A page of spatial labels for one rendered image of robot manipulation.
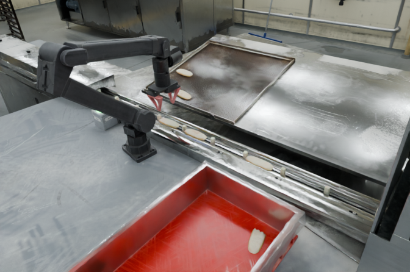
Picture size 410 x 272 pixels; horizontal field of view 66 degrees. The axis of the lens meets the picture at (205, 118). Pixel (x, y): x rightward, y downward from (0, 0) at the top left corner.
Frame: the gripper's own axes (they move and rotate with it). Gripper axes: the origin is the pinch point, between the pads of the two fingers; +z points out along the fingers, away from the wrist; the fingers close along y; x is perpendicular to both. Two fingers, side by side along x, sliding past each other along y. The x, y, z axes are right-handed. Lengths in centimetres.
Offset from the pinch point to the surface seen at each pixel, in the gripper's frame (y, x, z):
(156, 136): -9.2, -2.8, 8.5
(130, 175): -28.2, -9.6, 11.0
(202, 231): -31, -44, 11
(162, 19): 203, 217, 44
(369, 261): -22, -82, 0
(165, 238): -39, -37, 11
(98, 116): -16.7, 22.5, 4.5
